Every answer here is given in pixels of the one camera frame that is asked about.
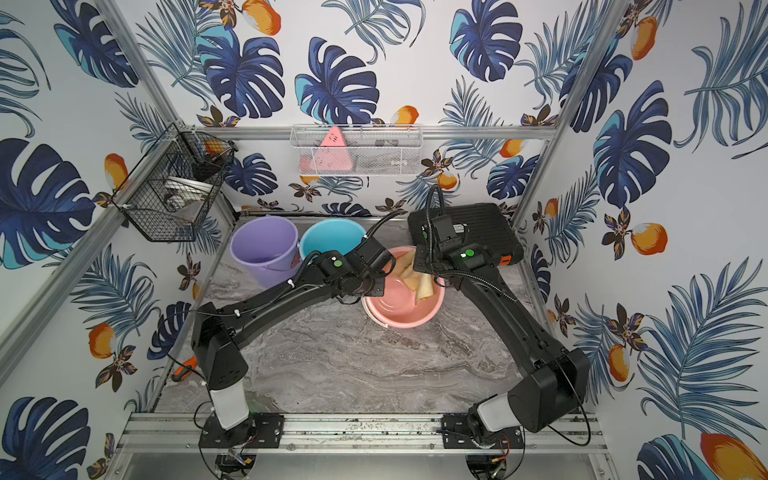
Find clear wall shelf basket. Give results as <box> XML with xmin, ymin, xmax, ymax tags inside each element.
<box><xmin>290</xmin><ymin>124</ymin><xmax>424</xmax><ymax>177</ymax></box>

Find pink plastic bucket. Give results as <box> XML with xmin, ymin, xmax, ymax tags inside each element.
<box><xmin>363</xmin><ymin>246</ymin><xmax>445</xmax><ymax>329</ymax></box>

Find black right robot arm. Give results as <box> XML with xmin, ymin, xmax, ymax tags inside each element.
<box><xmin>408</xmin><ymin>209</ymin><xmax>590</xmax><ymax>438</ymax></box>

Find pink triangular item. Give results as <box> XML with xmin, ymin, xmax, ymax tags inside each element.
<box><xmin>307</xmin><ymin>126</ymin><xmax>354</xmax><ymax>174</ymax></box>

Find teal plastic bucket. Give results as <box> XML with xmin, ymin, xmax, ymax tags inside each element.
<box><xmin>299</xmin><ymin>218</ymin><xmax>366</xmax><ymax>258</ymax></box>

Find yellow cleaning cloth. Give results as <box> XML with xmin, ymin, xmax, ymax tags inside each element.
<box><xmin>393</xmin><ymin>249</ymin><xmax>434</xmax><ymax>305</ymax></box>

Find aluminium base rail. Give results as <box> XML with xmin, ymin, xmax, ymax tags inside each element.
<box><xmin>117</xmin><ymin>414</ymin><xmax>608</xmax><ymax>455</ymax></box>

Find black wire basket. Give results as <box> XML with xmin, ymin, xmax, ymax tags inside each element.
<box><xmin>110</xmin><ymin>124</ymin><xmax>237</xmax><ymax>243</ymax></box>

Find black plastic tool case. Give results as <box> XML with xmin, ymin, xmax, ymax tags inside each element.
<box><xmin>407</xmin><ymin>203</ymin><xmax>524</xmax><ymax>266</ymax></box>

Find orange handled screwdriver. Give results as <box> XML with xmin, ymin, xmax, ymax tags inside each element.
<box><xmin>171</xmin><ymin>357</ymin><xmax>197</xmax><ymax>383</ymax></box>

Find purple plastic bucket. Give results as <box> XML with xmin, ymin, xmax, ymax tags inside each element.
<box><xmin>229</xmin><ymin>216</ymin><xmax>301</xmax><ymax>289</ymax></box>

